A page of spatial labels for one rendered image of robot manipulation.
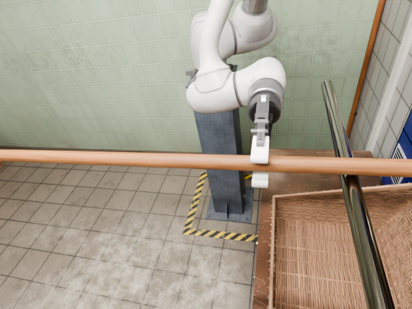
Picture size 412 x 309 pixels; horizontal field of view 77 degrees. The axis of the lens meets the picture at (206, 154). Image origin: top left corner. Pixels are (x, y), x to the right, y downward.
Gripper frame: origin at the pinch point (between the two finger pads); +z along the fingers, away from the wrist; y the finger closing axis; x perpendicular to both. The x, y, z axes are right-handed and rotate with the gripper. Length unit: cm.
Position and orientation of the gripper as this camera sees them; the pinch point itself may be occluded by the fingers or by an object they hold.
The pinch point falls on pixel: (260, 163)
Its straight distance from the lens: 50.0
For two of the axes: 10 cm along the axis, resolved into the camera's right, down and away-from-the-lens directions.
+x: -9.7, -0.3, 2.5
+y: 1.5, 7.4, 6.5
